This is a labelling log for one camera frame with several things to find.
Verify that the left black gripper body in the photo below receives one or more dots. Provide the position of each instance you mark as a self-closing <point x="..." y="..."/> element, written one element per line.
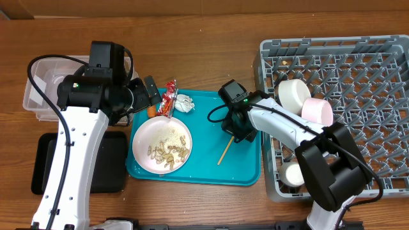
<point x="141" y="99"/>

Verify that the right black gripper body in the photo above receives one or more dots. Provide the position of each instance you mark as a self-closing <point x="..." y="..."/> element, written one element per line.
<point x="232" y="125"/>

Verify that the orange carrot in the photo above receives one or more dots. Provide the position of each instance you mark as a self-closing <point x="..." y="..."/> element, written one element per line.
<point x="152" y="111"/>

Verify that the wooden chopstick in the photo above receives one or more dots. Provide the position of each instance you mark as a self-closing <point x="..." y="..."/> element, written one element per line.
<point x="225" y="150"/>

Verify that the white bowl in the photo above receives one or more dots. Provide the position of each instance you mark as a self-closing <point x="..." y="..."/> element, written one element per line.
<point x="292" y="95"/>

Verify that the white cup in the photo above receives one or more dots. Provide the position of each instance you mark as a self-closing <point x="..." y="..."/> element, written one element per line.
<point x="290" y="174"/>

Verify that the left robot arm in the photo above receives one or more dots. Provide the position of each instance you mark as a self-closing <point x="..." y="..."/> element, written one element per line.
<point x="96" y="96"/>

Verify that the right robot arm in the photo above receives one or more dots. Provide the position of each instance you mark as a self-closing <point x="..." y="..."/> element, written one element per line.
<point x="333" y="168"/>

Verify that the grey dishwasher rack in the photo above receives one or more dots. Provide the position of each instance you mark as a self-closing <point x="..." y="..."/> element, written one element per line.
<point x="365" y="80"/>

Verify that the red snack wrapper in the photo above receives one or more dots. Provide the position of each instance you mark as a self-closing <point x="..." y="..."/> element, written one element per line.
<point x="166" y="107"/>

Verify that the crumpled white tissue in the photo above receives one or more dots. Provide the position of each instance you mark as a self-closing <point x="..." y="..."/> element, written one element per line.
<point x="184" y="103"/>

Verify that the teal serving tray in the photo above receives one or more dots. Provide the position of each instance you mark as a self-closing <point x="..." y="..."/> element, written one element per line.
<point x="241" y="165"/>

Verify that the rice pile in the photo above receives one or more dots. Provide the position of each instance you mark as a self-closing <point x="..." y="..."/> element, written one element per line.
<point x="170" y="136"/>

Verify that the pink plate with food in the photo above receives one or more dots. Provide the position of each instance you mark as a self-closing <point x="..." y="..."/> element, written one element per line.
<point x="142" y="138"/>

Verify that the peanuts pile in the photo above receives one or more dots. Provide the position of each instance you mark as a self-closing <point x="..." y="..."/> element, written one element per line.
<point x="170" y="152"/>

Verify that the black tray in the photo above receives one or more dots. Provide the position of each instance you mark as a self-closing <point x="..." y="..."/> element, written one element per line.
<point x="110" y="167"/>

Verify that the clear plastic bin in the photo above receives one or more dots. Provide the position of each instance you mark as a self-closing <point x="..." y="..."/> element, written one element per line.
<point x="47" y="74"/>

